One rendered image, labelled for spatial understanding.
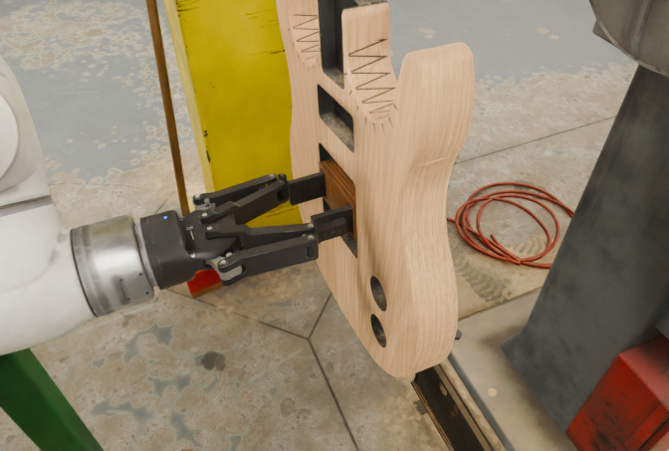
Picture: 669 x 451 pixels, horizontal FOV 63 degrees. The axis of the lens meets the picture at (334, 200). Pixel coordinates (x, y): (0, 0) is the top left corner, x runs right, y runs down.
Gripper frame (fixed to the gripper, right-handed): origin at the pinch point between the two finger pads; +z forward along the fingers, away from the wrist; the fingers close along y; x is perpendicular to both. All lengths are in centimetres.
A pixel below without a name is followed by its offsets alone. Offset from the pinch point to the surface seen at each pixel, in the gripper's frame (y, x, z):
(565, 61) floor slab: -158, -74, 192
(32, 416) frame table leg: -15, -33, -43
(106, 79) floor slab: -232, -63, -27
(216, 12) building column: -83, 0, 6
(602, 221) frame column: -2, -21, 47
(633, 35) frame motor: 7.4, 15.0, 30.5
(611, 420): 12, -54, 45
